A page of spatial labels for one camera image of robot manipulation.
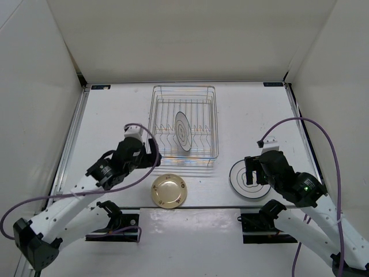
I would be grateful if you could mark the white plate teal rim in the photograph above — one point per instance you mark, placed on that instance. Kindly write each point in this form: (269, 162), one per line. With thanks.
(238, 181)

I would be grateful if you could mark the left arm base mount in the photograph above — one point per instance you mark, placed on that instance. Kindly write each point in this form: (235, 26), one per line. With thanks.
(121, 227)

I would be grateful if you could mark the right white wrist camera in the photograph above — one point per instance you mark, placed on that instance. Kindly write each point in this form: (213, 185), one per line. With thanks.
(270, 143)

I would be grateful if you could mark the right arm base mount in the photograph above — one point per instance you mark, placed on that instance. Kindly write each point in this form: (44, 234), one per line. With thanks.
(258, 225)

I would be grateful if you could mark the beige patterned plate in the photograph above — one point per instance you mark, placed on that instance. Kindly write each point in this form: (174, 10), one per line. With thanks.
(169, 191)

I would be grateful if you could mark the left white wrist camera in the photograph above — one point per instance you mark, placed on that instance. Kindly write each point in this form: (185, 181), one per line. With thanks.
(134, 131)

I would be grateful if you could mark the aluminium table rail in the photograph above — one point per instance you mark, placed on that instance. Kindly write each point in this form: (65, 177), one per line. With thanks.
(60, 175)

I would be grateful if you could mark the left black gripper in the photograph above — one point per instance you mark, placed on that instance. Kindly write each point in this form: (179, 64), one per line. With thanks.
(150, 159)

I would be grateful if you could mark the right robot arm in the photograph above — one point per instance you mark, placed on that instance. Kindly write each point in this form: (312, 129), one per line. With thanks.
(336, 241)

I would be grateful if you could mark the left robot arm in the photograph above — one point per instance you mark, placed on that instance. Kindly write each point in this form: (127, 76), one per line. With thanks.
(41, 238)

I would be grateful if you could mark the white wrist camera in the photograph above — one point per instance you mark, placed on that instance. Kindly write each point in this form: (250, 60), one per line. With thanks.
(134, 131)
(270, 143)

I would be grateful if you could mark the silver wire dish rack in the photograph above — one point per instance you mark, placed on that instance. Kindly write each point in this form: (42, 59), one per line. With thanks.
(198, 103)

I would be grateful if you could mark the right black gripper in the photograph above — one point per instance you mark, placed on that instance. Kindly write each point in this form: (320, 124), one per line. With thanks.
(252, 164)

